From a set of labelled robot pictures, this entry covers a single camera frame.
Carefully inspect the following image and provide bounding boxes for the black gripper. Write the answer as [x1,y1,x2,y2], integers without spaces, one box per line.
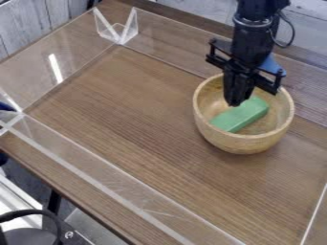
[206,14,286,106]

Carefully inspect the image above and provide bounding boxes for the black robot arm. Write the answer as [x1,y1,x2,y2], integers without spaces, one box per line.
[206,0,295,106]

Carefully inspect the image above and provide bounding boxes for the green rectangular block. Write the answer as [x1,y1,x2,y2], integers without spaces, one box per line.
[210,97,270,133]

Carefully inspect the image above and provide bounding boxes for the light wooden bowl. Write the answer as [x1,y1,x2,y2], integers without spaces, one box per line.
[193,75,295,154]

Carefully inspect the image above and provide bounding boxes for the black table leg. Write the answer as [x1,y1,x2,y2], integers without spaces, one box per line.
[47,190,62,214]

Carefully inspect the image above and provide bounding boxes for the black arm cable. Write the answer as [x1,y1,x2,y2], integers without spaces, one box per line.
[267,12,297,50]

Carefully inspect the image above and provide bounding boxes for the clear acrylic tray wall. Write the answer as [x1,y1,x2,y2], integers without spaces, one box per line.
[0,0,327,245]

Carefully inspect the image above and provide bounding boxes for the grey metal base plate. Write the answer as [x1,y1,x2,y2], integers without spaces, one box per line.
[66,209,129,245]

